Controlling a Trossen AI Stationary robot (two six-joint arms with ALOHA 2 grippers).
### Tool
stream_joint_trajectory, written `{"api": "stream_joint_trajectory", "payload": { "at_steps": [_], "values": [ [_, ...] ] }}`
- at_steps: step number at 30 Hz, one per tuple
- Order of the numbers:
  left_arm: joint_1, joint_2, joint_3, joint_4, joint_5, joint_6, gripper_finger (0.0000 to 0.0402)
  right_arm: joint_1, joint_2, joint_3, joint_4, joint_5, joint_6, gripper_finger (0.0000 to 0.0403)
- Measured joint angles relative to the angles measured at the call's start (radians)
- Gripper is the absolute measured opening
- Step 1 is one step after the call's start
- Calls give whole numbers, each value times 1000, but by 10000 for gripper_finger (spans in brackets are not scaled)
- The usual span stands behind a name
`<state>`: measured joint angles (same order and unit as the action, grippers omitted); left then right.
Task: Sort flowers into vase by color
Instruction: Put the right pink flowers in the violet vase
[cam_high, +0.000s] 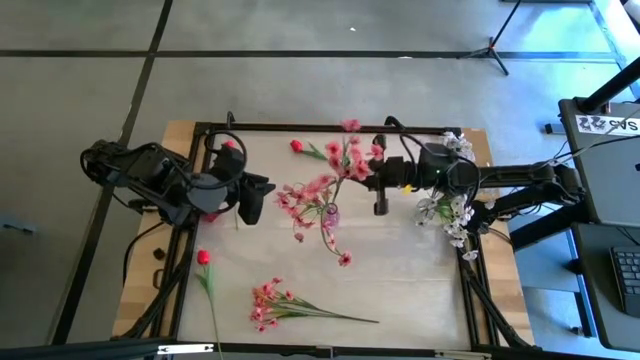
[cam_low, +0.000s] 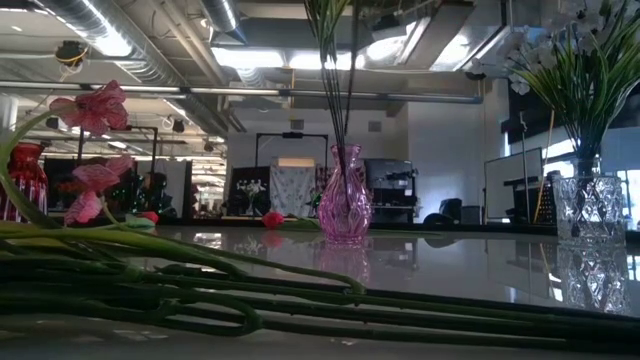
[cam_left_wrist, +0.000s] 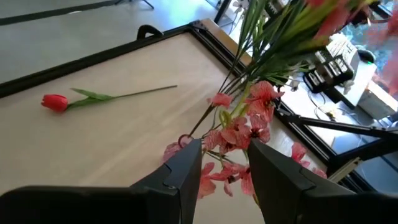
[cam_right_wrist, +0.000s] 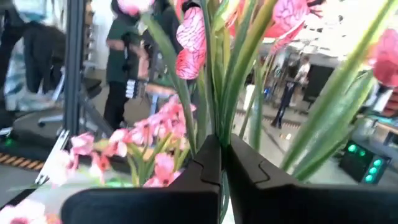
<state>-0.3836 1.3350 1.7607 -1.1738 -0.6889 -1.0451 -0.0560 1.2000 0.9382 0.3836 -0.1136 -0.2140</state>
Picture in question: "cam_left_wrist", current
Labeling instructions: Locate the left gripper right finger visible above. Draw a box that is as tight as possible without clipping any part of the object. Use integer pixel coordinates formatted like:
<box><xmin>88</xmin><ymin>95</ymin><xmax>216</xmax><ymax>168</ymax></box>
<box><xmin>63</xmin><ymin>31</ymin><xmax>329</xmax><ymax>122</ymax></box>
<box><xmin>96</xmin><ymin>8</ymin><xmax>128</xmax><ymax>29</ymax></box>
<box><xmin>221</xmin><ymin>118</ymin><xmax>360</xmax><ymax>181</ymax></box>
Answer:
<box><xmin>247</xmin><ymin>139</ymin><xmax>398</xmax><ymax>224</ymax></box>

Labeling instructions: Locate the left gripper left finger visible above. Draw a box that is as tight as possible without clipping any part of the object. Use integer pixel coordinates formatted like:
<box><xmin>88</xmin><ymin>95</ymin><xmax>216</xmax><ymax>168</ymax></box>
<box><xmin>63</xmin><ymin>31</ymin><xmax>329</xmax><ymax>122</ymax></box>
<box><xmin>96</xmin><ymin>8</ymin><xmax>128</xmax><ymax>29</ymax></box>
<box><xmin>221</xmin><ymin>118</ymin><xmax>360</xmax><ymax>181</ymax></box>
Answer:
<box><xmin>0</xmin><ymin>138</ymin><xmax>203</xmax><ymax>224</ymax></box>

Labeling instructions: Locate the red tulip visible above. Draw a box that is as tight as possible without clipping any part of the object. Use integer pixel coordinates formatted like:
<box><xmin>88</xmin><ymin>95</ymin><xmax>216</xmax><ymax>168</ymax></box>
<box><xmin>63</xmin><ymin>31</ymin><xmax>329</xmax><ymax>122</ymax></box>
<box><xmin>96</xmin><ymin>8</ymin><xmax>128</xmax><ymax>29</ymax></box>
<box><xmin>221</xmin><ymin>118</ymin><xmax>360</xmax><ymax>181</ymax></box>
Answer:
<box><xmin>40</xmin><ymin>84</ymin><xmax>178</xmax><ymax>113</ymax></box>

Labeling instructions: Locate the pink orchid stem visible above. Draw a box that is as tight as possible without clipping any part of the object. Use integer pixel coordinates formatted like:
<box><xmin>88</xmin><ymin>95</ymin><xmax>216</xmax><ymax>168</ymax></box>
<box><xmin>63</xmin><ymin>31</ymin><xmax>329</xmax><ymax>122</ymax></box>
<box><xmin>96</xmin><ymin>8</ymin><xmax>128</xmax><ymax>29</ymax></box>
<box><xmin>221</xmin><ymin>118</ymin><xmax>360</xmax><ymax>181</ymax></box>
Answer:
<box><xmin>189</xmin><ymin>80</ymin><xmax>328</xmax><ymax>200</ymax></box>

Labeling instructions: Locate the pink glass vase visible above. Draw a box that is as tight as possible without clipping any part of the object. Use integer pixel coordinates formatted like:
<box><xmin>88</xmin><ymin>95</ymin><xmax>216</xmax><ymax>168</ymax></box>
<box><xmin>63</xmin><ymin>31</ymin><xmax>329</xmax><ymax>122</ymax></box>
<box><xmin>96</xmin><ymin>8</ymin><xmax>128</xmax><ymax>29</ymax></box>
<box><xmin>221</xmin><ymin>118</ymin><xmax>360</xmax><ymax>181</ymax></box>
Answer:
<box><xmin>161</xmin><ymin>133</ymin><xmax>195</xmax><ymax>164</ymax></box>

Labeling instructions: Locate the grey computer desk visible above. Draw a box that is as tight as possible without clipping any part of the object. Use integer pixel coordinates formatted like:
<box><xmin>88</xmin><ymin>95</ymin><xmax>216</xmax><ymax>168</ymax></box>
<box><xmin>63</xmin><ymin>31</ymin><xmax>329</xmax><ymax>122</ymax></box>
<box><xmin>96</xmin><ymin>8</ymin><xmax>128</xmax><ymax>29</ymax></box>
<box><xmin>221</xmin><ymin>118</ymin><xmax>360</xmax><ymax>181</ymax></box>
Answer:
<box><xmin>279</xmin><ymin>30</ymin><xmax>398</xmax><ymax>131</ymax></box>

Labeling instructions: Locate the black diagonal frame strut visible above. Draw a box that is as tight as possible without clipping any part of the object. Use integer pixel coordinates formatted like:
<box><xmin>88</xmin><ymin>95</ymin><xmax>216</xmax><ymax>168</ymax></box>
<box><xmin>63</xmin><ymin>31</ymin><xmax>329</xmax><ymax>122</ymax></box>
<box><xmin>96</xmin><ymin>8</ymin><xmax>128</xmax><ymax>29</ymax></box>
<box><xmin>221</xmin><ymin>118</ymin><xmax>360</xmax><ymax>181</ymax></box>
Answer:
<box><xmin>275</xmin><ymin>107</ymin><xmax>398</xmax><ymax>141</ymax></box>
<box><xmin>329</xmin><ymin>136</ymin><xmax>398</xmax><ymax>166</ymax></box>

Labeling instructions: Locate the black frame handle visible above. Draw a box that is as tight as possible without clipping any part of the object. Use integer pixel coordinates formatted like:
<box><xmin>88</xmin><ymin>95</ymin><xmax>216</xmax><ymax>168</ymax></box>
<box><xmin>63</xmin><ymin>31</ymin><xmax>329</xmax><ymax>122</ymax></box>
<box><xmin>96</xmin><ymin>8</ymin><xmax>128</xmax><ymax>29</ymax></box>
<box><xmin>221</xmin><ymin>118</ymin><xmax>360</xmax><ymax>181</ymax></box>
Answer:
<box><xmin>136</xmin><ymin>24</ymin><xmax>164</xmax><ymax>40</ymax></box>

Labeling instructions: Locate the black frame upright post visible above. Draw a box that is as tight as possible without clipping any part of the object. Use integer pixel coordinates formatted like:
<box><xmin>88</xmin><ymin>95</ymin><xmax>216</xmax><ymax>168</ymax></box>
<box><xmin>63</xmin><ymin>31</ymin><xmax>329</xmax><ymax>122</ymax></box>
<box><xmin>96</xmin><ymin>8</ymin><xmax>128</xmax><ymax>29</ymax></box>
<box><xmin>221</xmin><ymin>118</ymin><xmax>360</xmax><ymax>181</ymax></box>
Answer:
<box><xmin>213</xmin><ymin>0</ymin><xmax>233</xmax><ymax>25</ymax></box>

